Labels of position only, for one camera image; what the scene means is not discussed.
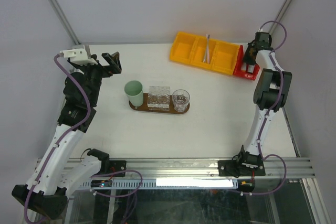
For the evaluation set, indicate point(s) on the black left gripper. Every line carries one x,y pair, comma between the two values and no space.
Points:
113,67

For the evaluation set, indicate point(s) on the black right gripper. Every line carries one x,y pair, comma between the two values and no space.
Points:
247,59

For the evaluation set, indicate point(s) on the green plastic cup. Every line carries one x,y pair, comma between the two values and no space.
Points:
134,92

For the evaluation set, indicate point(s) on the brown oval wooden tray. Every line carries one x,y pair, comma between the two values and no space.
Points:
144,107

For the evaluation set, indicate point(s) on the clear acrylic toothbrush holder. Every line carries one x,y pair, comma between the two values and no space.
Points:
159,97

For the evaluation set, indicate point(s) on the clear plastic cup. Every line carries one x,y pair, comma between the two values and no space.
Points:
181,99

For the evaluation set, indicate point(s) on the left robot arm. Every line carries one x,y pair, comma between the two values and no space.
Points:
47,191

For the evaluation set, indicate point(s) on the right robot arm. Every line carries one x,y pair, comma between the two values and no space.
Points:
270,95

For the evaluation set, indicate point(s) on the pink toothbrush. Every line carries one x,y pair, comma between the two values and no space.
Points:
204,57

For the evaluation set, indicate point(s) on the red plastic bin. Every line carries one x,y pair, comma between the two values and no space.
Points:
243,70

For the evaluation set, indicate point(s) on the yellow bin right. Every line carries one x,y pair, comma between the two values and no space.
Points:
224,57

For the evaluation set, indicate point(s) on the yellow bin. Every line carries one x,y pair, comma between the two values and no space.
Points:
224,57
182,47
198,53

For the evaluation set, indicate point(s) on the yellow bin middle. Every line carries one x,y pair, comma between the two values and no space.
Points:
198,53

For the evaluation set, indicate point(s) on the yellow bin left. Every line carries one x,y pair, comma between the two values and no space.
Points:
182,47

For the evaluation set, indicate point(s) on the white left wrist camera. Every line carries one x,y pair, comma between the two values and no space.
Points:
79,55

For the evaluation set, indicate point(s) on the left aluminium corner post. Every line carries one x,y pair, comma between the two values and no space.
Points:
64,21

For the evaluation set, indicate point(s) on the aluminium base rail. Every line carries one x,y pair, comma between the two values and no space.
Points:
272,168

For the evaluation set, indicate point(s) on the white slotted cable duct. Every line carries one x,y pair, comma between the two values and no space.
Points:
161,183

